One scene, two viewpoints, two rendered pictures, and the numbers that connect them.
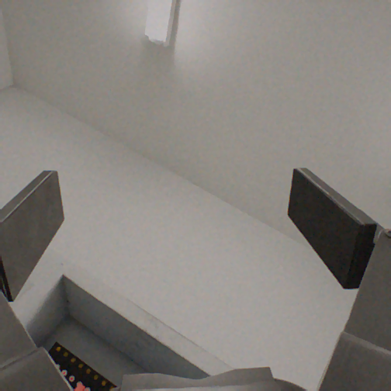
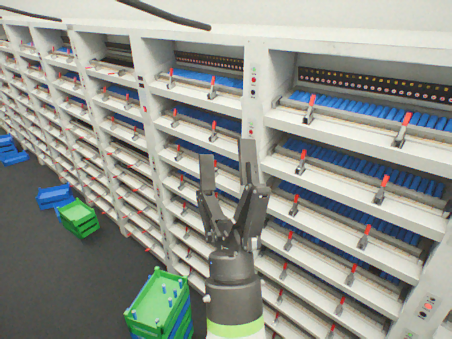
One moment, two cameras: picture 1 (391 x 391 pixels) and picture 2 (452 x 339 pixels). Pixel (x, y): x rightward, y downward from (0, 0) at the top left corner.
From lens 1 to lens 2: 44 cm
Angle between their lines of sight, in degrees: 77
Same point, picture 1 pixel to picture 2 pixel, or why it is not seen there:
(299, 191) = (242, 148)
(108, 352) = not seen: hidden behind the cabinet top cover
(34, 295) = (264, 68)
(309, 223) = (249, 159)
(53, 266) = (261, 47)
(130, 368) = not seen: hidden behind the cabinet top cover
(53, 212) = (208, 162)
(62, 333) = (300, 56)
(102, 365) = (332, 60)
